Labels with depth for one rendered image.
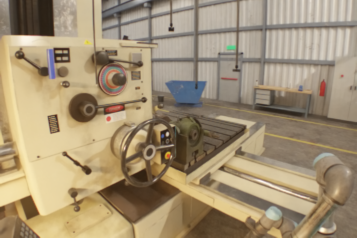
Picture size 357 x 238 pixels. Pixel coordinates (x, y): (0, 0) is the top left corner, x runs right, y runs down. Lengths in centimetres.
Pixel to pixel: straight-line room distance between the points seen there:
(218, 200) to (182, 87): 611
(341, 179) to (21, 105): 134
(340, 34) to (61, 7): 776
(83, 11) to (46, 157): 118
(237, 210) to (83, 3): 202
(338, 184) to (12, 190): 160
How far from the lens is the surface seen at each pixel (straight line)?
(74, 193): 111
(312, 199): 194
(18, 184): 137
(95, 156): 112
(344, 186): 98
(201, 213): 249
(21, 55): 89
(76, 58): 99
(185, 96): 747
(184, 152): 150
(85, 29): 175
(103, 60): 98
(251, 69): 848
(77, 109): 99
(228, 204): 166
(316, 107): 814
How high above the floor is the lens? 177
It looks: 13 degrees down
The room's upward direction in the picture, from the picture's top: straight up
